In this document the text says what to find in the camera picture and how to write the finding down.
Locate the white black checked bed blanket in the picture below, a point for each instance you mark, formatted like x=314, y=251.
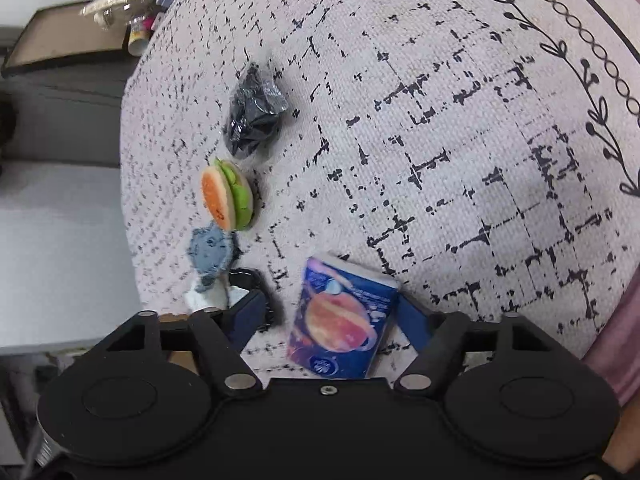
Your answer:
x=400, y=135

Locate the black looped band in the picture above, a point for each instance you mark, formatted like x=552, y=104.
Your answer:
x=260, y=280

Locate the black bagged soft bundle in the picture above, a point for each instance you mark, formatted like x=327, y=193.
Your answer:
x=250, y=115

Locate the pink bed sheet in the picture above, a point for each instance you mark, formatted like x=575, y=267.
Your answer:
x=615, y=350

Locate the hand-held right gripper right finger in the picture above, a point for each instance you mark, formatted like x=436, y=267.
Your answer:
x=412, y=317

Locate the paper cup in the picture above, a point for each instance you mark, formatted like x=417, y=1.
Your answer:
x=138, y=41

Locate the grey bedside cabinet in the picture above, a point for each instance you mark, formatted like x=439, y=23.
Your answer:
x=60, y=110

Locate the blue planet print tissue pack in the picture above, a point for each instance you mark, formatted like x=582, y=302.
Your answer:
x=335, y=320

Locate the white soft roll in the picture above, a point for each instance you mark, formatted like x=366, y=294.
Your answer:
x=205, y=300

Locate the blue fluffy plush toy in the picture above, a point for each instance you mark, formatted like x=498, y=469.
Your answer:
x=210, y=252

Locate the cardboard box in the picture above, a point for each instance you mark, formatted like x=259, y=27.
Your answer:
x=180, y=360

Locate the burger plush toy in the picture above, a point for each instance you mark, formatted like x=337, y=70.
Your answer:
x=225, y=200

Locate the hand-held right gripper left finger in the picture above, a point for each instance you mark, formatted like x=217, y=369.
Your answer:
x=246, y=312

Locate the brown black framed board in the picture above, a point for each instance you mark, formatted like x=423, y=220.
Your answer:
x=60, y=35

